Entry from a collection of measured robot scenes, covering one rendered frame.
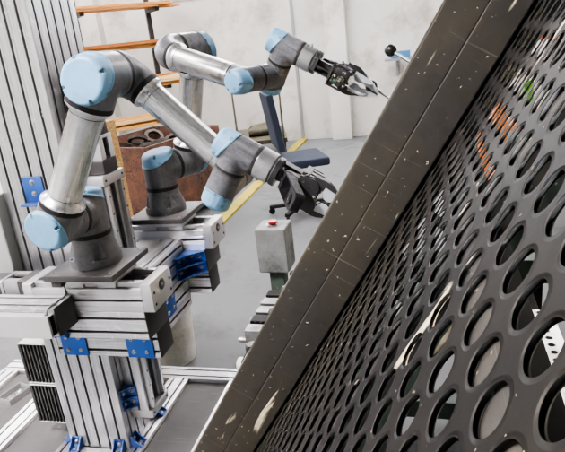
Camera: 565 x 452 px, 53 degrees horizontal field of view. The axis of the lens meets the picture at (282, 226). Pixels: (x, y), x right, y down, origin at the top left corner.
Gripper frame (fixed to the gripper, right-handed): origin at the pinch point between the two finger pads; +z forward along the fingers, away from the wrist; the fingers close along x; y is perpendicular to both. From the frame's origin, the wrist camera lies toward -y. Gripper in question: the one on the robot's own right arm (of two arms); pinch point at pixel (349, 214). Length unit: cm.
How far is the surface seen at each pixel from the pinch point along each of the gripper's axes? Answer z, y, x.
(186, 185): -138, 365, 188
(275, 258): -13, 71, 56
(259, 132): -140, 617, 184
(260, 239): -22, 71, 52
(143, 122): -315, 655, 269
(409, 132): -1, -64, -34
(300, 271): -4, -64, -15
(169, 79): -308, 676, 197
